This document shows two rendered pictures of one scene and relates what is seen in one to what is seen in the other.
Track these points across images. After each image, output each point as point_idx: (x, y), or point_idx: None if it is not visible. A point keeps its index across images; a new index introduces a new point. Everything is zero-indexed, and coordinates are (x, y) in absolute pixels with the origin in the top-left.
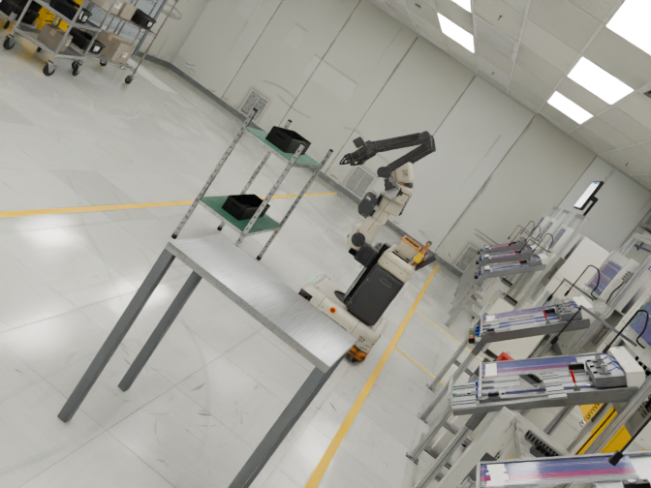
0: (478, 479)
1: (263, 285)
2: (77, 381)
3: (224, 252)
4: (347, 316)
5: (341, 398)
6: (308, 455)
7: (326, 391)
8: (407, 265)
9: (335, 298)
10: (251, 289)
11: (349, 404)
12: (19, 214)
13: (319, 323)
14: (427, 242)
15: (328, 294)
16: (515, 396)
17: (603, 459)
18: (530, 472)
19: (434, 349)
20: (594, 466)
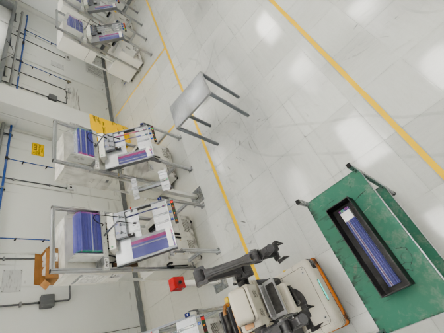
0: (151, 147)
1: (190, 99)
2: (249, 101)
3: (201, 90)
4: (276, 276)
5: (248, 235)
6: (224, 181)
7: (251, 227)
8: (234, 289)
9: (293, 283)
10: (188, 94)
11: (244, 238)
12: (349, 80)
13: (180, 114)
14: (225, 316)
15: (296, 278)
16: (152, 202)
17: (124, 161)
18: (141, 153)
19: None
20: (126, 158)
